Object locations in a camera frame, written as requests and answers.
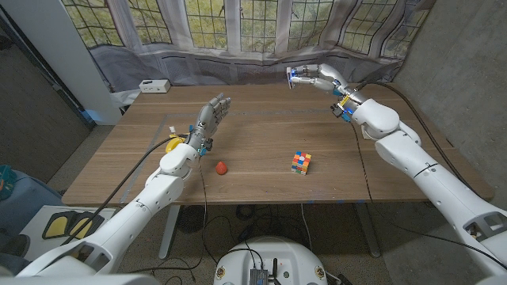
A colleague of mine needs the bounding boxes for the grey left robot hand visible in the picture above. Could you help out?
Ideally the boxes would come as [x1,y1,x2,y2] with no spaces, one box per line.
[189,93,232,154]

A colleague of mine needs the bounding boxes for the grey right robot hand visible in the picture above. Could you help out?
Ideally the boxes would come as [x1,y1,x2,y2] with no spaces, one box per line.
[287,63,368,108]

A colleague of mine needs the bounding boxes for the white power strip box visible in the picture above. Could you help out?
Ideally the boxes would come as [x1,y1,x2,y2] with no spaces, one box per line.
[138,78,172,94]

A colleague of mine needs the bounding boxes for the multicoloured Rubik's cube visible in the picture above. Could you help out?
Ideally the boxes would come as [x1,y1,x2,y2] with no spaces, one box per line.
[291,150,313,176]

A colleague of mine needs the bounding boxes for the wooden table board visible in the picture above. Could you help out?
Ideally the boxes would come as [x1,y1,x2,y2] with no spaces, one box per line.
[118,107,433,203]

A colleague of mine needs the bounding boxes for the printed window backdrop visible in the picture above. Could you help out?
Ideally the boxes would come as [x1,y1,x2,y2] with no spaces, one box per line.
[61,0,436,94]

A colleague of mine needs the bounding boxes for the black round fan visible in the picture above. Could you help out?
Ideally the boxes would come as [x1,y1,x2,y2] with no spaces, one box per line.
[177,204,209,234]

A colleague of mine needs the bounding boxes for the white table leg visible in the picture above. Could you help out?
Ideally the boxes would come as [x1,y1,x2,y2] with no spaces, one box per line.
[158,204,181,260]

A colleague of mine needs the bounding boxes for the white robot torso base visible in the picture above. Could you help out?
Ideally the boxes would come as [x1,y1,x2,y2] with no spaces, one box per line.
[212,236,329,285]

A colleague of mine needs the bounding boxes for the grey table leg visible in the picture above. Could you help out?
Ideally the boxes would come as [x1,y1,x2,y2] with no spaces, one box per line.
[353,202,382,258]

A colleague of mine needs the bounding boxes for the yellow black foot pedal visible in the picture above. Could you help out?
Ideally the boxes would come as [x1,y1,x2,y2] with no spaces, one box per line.
[42,211,78,240]
[67,212,105,241]

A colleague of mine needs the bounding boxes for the grey computer module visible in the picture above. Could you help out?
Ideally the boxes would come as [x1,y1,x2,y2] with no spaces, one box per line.
[249,268,269,285]

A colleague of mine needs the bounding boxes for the blue upholstered seat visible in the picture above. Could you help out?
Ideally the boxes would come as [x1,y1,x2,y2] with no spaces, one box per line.
[0,169,64,238]

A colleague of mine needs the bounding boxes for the teal cloth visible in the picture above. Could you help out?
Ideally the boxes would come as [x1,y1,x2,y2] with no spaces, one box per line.
[0,165,17,201]

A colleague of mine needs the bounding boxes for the white pedal platform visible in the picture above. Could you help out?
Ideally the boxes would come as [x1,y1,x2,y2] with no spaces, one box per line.
[19,204,118,262]

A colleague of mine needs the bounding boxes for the yellow cable tape wrap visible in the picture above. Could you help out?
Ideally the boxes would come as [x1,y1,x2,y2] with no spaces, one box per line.
[164,132,188,154]

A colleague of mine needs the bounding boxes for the thin black left wrist cable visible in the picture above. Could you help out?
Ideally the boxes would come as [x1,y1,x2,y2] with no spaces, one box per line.
[126,156,209,278]

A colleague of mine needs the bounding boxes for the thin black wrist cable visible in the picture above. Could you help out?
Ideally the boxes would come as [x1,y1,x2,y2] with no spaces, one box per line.
[349,121,507,271]
[126,156,209,278]

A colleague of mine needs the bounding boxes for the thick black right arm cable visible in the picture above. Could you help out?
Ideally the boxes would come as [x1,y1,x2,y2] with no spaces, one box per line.
[354,80,475,193]

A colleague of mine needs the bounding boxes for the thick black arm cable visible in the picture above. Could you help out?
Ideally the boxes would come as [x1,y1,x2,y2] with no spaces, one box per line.
[59,136,176,249]
[354,80,475,193]

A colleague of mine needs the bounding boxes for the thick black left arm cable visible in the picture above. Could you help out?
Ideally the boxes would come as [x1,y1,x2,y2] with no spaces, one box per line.
[59,136,176,249]

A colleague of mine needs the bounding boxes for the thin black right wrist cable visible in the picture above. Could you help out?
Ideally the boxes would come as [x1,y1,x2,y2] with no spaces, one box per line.
[349,121,507,271]

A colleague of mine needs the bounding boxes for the white floor cable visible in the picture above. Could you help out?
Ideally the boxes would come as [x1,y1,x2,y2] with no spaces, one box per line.
[299,203,314,251]

